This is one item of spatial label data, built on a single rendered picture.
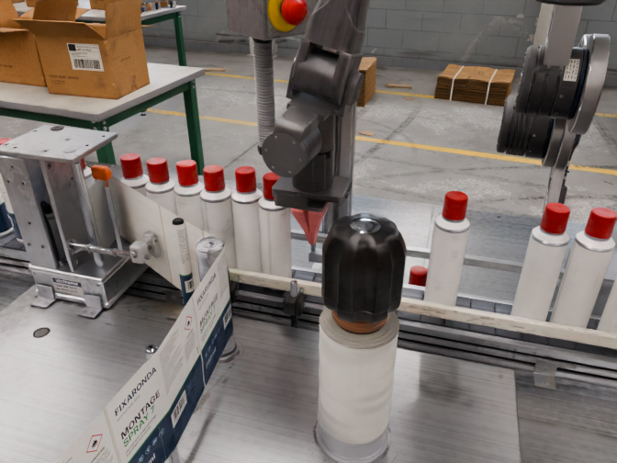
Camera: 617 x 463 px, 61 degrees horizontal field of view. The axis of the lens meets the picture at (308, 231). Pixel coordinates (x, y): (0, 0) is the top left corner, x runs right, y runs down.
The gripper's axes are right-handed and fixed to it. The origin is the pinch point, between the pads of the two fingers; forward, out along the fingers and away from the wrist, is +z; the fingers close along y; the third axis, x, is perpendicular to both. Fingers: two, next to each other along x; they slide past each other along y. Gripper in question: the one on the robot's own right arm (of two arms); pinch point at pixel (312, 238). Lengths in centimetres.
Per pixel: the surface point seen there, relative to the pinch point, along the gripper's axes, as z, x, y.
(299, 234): 5.7, 9.2, -5.0
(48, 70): 13, 120, -152
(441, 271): 5.1, 4.0, 19.3
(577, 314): 9.2, 4.4, 39.5
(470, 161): 103, 288, 30
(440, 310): 10.7, 1.6, 20.0
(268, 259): 7.2, 2.6, -8.4
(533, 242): -1.3, 5.3, 31.4
